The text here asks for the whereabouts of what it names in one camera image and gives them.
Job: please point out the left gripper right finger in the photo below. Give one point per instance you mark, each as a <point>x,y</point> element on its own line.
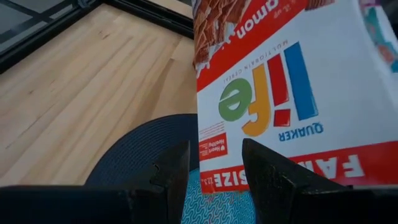
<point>270,186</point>

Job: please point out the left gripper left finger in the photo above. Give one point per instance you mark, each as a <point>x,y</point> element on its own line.
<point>168,193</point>

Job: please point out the patterned ceramic bowl teal inside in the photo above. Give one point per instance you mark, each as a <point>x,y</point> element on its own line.
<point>217,208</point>

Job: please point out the Life cereal box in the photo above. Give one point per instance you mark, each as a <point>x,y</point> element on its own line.
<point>326,77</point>

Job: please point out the dark blue round woven placemat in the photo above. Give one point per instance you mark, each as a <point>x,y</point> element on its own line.
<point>140,140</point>

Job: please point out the black metal table frame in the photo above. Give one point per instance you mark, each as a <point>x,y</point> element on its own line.
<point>149,12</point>

